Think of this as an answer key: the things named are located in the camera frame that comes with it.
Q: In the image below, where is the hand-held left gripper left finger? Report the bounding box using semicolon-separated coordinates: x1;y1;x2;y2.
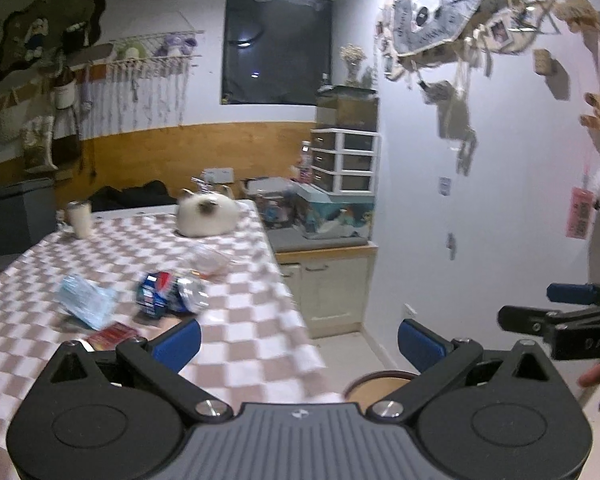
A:
40;318;233;421

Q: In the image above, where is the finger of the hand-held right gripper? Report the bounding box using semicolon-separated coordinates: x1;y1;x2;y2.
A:
546;280;600;307
497;304;600;336

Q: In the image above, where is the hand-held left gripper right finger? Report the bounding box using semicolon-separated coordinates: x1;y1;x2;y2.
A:
367;318;563;421

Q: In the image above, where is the crushed blue soda can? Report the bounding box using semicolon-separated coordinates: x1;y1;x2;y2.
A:
135;271;211;318

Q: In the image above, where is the beige bin with brown rim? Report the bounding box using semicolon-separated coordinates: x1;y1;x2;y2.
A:
345;370;416;403

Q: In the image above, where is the small red carton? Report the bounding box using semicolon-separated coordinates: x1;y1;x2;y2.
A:
85;324;138;353

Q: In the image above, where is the clear plastic wrapper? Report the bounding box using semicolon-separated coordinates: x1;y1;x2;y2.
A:
192;244;231;278

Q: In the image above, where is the pink paper tag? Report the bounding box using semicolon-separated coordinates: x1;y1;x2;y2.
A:
565;186;597;238

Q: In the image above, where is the brown white checkered tablecloth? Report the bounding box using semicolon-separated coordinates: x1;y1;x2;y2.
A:
0;199;346;480

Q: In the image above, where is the cream cabinet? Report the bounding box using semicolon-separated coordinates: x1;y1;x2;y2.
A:
275;246;378;340

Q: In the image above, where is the cat-shaped cream cushion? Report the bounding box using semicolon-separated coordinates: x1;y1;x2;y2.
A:
175;186;241;237

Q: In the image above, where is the black cloth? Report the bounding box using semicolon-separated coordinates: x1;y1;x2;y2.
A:
89;180;178;212

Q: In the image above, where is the teal printed box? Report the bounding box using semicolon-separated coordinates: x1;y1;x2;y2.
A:
292;182;373;240

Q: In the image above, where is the white cup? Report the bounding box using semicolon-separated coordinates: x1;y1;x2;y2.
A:
67;201;93;239

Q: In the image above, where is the clear storage box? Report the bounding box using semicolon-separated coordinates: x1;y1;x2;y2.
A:
242;176;301;231

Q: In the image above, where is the white drawer unit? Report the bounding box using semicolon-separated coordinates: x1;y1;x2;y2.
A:
310;127;381;196

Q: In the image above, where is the grey storage box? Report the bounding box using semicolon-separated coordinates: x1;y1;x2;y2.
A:
0;177;57;261

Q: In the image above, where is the water bottle with pink label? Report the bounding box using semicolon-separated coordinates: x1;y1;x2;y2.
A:
297;141;315;183

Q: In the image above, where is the beige hanging cloth bag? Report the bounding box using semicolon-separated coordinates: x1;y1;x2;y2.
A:
422;80;477;142

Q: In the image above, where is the printed tote bag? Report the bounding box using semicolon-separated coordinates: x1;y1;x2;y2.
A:
20;115;58;173

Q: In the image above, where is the glass fish tank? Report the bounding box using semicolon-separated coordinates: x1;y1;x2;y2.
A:
316;86;380;132

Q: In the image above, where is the black and white bag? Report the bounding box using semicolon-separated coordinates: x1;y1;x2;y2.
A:
50;67;81;161

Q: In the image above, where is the beige mesh bag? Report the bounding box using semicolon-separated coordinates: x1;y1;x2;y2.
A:
0;87;26;143

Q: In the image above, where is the vase of dried flowers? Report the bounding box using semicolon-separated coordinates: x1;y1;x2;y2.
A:
340;44;368;87

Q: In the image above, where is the green plush toy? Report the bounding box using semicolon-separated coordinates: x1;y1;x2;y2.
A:
117;42;148;61

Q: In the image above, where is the purple plush toy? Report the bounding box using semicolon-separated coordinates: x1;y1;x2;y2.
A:
155;32;196;58

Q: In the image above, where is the dark window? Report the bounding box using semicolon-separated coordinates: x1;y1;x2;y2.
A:
221;0;333;107

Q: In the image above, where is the cloth hanging with photos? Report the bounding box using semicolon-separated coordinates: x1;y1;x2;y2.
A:
375;0;571;68

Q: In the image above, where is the wooden wall block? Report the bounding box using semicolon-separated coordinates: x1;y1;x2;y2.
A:
532;49;556;77

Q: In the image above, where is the white macrame wall hanging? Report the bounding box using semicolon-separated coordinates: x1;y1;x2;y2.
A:
102;30;203;131

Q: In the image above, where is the brown tufted wall rug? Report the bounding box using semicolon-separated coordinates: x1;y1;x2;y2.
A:
0;0;112;83

